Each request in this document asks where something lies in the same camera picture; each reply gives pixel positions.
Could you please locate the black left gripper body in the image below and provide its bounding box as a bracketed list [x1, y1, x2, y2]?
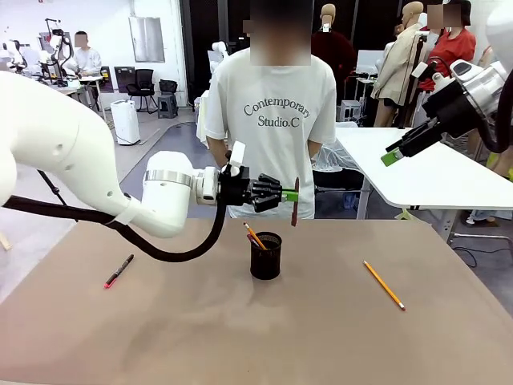
[219, 163, 258, 208]

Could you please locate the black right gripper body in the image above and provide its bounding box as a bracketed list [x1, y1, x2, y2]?
[421, 79, 480, 136]

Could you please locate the red-brown pencil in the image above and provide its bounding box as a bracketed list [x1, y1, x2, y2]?
[291, 176, 301, 228]

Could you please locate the yellow pencil dark tip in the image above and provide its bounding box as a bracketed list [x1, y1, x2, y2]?
[242, 222, 269, 251]

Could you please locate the yellow pencil red eraser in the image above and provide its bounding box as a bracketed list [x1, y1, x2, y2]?
[362, 260, 406, 312]

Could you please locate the black marker pink cap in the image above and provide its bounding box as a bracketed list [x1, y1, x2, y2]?
[103, 253, 135, 290]

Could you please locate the black mesh pen holder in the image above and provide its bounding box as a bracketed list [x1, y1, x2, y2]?
[248, 231, 283, 281]

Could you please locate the black tripod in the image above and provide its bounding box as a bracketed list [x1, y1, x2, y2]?
[400, 30, 426, 130]

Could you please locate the large white table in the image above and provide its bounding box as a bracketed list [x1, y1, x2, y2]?
[333, 126, 513, 242]

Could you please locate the person in white T-shirt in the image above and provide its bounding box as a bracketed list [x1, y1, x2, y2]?
[204, 0, 338, 221]

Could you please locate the figure in red shirt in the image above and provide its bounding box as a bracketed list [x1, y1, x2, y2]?
[418, 0, 478, 93]

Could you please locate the mannequin in beige coat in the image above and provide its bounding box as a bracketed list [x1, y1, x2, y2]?
[370, 0, 426, 128]

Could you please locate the small grey cabinet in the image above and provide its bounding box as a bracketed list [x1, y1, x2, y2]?
[337, 99, 364, 122]

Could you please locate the table with white cloth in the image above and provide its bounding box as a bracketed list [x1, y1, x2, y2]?
[194, 90, 214, 150]

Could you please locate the clear plastic bag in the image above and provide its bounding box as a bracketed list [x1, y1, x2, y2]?
[313, 142, 364, 172]

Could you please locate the black stool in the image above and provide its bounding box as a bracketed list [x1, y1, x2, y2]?
[156, 79, 180, 120]

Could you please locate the mannequin in dark red sweater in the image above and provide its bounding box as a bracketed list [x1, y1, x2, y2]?
[311, 3, 358, 94]

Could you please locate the white air purifier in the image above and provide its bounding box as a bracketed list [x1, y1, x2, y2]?
[110, 99, 142, 146]

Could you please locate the black office chair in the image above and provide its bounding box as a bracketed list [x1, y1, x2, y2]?
[125, 68, 157, 114]

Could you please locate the dark standing poster board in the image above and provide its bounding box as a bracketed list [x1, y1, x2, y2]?
[113, 66, 136, 95]

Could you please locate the white-legged desk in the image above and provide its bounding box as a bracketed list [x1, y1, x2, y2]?
[59, 75, 107, 122]

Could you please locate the thin black rod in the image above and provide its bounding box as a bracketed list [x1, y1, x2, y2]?
[37, 169, 79, 223]

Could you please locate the person in white sweater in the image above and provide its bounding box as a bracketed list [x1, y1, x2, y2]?
[71, 30, 103, 78]

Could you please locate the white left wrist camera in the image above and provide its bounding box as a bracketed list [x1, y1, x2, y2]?
[228, 140, 247, 176]

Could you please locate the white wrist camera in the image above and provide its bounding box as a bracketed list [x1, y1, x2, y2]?
[228, 140, 247, 176]
[411, 60, 438, 82]

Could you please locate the thin black camera cable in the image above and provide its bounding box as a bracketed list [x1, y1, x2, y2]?
[427, 56, 454, 78]

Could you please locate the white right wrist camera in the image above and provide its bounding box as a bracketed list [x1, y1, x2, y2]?
[411, 60, 438, 82]

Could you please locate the black sleeved right arm cable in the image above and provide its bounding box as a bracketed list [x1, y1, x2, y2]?
[468, 74, 513, 155]

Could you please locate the black sleeved arm cable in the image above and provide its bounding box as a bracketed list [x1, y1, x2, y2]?
[468, 74, 513, 155]
[2, 195, 228, 264]

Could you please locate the black sleeved left arm cable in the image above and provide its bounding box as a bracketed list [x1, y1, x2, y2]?
[2, 195, 228, 264]

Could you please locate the black floor cable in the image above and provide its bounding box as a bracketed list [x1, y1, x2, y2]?
[451, 239, 479, 269]

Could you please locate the grey wall panel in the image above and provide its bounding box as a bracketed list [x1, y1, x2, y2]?
[128, 16, 166, 63]

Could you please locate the white robot with black cables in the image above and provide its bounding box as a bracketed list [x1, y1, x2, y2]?
[0, 39, 30, 75]
[38, 18, 78, 87]

